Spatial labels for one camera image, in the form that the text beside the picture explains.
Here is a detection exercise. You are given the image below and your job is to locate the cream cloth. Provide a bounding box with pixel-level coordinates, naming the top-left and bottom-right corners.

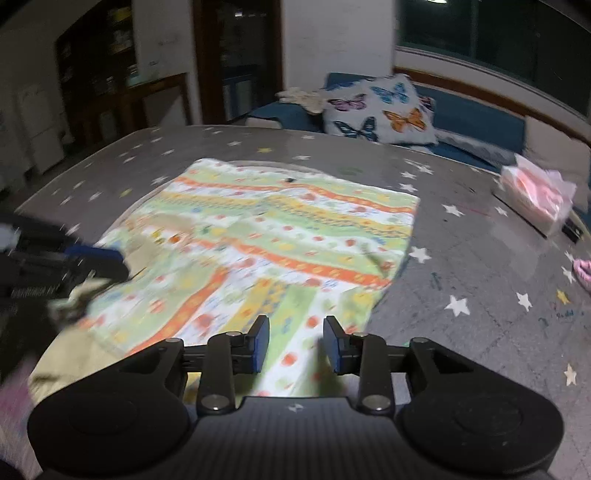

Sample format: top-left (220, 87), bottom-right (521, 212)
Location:
top-left (276, 87), bottom-right (325, 114)

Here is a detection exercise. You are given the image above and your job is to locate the dark window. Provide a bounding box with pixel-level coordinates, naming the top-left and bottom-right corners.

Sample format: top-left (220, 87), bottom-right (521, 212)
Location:
top-left (396, 0), bottom-right (591, 109)

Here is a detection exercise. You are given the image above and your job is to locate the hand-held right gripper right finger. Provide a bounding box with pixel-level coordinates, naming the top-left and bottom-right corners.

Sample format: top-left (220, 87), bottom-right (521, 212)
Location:
top-left (322, 315), bottom-right (476, 415)

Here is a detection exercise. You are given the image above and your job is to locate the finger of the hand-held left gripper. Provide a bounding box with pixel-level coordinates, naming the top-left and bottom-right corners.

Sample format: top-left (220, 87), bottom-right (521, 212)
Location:
top-left (65, 244), bottom-right (131, 283)

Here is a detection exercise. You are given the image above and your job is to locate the pink striped cloth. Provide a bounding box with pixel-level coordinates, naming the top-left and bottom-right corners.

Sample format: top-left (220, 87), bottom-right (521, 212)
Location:
top-left (573, 258), bottom-right (591, 291)

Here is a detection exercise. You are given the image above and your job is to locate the butterfly print pillow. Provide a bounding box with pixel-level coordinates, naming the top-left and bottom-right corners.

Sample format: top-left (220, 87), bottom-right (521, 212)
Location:
top-left (322, 74), bottom-right (439, 147)

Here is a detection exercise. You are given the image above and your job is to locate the white cabinet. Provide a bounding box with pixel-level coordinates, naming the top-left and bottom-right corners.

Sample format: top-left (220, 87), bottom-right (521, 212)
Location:
top-left (17, 84), bottom-right (64, 175)

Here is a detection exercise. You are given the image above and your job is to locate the dark wooden bookshelf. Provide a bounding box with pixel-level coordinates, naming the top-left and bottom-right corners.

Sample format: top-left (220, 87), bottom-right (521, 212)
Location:
top-left (54, 0), bottom-right (139, 144)

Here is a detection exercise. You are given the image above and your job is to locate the dark wooden door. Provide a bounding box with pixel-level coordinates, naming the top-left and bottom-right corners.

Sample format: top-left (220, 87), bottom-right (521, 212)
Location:
top-left (193, 0), bottom-right (283, 125)

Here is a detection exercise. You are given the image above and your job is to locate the blue sofa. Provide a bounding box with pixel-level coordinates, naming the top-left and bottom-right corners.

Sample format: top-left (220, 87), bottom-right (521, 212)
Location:
top-left (246, 71), bottom-right (527, 172)

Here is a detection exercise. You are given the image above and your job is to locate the colourful striped print garment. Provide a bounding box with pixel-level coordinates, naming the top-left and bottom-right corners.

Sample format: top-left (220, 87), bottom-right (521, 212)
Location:
top-left (78, 158), bottom-right (421, 398)

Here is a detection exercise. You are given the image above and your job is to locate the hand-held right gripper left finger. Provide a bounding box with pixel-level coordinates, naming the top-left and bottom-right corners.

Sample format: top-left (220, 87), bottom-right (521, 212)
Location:
top-left (117, 315), bottom-right (271, 414)

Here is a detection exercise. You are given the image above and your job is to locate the beige cloth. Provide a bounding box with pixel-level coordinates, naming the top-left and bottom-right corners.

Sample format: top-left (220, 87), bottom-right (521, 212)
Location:
top-left (28, 273), bottom-right (139, 403)

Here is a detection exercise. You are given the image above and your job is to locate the pink tissue pack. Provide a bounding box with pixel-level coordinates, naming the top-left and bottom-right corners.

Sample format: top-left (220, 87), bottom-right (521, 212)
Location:
top-left (499, 154), bottom-right (578, 237)

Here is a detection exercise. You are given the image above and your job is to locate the beige cushion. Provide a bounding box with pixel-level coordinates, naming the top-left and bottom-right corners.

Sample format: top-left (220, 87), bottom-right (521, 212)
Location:
top-left (523, 114), bottom-right (591, 197)

